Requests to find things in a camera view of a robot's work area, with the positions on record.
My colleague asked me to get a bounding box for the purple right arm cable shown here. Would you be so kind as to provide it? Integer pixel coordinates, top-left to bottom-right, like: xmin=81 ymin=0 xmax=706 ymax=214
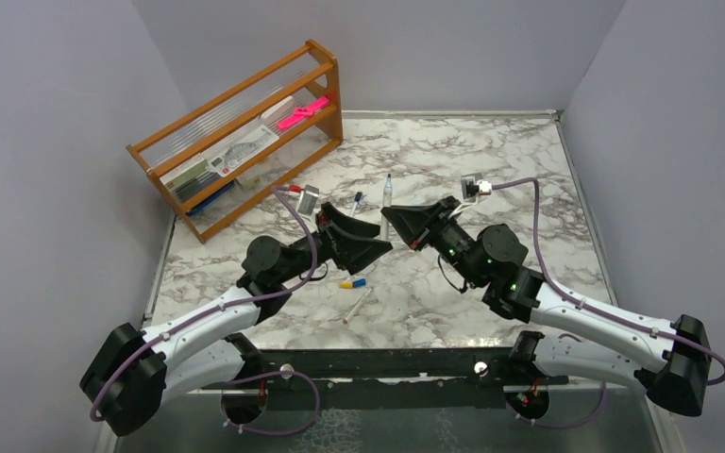
xmin=490 ymin=176 xmax=725 ymax=432

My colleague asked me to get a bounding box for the white blue marker pen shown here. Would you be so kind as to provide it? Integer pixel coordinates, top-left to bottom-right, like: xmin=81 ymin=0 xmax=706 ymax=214
xmin=380 ymin=174 xmax=393 ymax=241

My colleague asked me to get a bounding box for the green white book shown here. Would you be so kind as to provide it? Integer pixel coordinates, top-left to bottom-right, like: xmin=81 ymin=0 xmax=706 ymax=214
xmin=160 ymin=156 xmax=214 ymax=202

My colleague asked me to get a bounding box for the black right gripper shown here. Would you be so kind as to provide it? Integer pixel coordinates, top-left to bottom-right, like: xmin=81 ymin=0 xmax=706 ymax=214
xmin=384 ymin=195 xmax=486 ymax=288

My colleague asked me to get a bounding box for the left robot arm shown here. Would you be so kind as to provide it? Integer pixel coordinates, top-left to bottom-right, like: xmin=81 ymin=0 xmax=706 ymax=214
xmin=79 ymin=202 xmax=393 ymax=436

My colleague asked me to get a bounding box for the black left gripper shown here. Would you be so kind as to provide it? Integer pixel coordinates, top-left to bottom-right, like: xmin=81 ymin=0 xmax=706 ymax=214
xmin=277 ymin=203 xmax=393 ymax=284

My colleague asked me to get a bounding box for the yellow blue marker cap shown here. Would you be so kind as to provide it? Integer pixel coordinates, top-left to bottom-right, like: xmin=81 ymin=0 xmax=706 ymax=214
xmin=339 ymin=278 xmax=367 ymax=289

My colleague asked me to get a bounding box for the white calculator box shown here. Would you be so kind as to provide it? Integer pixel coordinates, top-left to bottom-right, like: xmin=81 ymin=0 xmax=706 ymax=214
xmin=202 ymin=125 xmax=278 ymax=176

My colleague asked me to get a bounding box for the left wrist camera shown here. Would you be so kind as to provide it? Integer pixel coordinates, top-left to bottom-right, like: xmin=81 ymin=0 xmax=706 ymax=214
xmin=296 ymin=185 xmax=320 ymax=216

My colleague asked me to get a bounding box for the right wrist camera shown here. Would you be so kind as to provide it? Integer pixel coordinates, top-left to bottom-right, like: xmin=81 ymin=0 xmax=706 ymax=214
xmin=460 ymin=173 xmax=493 ymax=203

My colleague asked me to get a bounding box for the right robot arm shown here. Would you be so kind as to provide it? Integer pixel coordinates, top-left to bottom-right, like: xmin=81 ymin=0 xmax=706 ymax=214
xmin=380 ymin=196 xmax=712 ymax=417

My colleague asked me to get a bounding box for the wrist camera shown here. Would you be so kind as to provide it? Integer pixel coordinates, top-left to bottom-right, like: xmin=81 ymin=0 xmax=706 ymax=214
xmin=296 ymin=185 xmax=320 ymax=216
xmin=460 ymin=173 xmax=493 ymax=203

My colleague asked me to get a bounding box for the pink plastic tool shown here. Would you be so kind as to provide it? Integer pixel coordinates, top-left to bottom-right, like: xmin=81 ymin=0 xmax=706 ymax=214
xmin=277 ymin=96 xmax=330 ymax=131

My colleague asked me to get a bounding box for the white red-tipped marker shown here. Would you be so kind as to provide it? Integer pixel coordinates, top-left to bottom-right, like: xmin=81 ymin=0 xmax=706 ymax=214
xmin=342 ymin=288 xmax=374 ymax=325

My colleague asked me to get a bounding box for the black mounting rail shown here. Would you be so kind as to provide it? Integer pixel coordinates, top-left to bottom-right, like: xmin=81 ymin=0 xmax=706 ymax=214
xmin=211 ymin=334 xmax=568 ymax=421

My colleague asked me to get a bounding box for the wooden shelf rack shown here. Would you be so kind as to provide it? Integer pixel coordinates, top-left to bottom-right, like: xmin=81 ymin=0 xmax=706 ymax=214
xmin=126 ymin=40 xmax=344 ymax=243

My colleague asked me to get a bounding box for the white eraser block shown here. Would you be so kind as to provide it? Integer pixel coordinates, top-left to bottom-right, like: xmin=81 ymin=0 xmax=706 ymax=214
xmin=260 ymin=95 xmax=295 ymax=123

